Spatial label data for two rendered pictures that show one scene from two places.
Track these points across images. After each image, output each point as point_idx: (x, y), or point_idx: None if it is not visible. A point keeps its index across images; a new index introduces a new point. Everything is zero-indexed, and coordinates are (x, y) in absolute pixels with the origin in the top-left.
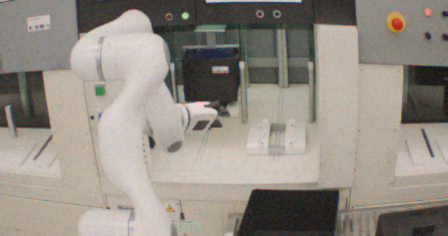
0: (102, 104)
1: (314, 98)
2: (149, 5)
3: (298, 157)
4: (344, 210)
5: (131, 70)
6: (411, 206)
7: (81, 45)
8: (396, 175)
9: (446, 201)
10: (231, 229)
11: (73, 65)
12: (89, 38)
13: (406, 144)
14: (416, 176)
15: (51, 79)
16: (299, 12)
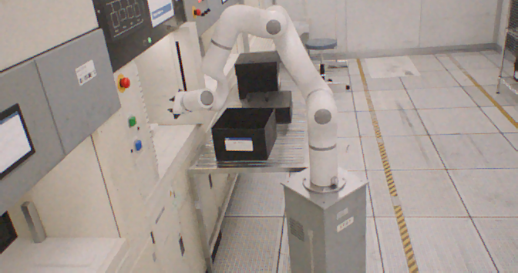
0: (133, 134)
1: None
2: (136, 35)
3: (161, 130)
4: (208, 133)
5: (289, 21)
6: (220, 115)
7: (278, 12)
8: None
9: (224, 105)
10: (209, 166)
11: (284, 25)
12: (273, 10)
13: None
14: None
15: (105, 133)
16: (174, 21)
